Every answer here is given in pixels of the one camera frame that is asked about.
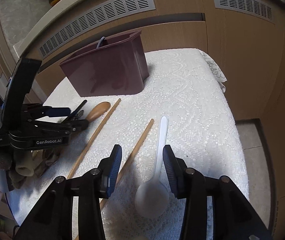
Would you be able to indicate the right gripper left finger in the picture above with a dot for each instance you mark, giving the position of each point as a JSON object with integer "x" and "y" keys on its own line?
{"x": 51, "y": 216}

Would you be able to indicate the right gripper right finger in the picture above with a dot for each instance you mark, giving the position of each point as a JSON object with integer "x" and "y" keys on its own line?
{"x": 233, "y": 215}

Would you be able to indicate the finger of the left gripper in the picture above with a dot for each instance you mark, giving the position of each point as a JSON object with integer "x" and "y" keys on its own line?
{"x": 70, "y": 126}
{"x": 51, "y": 112}

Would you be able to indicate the wooden chopstick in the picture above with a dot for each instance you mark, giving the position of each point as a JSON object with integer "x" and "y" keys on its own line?
{"x": 130, "y": 154}
{"x": 91, "y": 140}

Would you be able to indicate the white plastic spoon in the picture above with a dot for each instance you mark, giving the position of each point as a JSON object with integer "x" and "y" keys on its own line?
{"x": 152, "y": 197}

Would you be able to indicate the brown wooden spoon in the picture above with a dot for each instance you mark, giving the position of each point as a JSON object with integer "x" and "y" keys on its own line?
{"x": 98, "y": 111}

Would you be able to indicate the black shovel-shaped fork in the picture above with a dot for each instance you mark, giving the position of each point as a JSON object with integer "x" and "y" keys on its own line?
{"x": 76, "y": 114}

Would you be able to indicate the maroon plastic utensil bin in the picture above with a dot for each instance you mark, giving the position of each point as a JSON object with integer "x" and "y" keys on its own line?
{"x": 118, "y": 68}

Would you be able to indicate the white lace tablecloth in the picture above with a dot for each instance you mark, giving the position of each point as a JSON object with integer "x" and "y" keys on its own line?
{"x": 184, "y": 85}

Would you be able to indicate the long grey vent grille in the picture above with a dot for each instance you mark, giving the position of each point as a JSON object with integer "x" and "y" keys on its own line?
{"x": 96, "y": 16}

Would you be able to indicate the short grey vent grille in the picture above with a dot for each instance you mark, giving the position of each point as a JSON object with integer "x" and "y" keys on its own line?
{"x": 255, "y": 8}

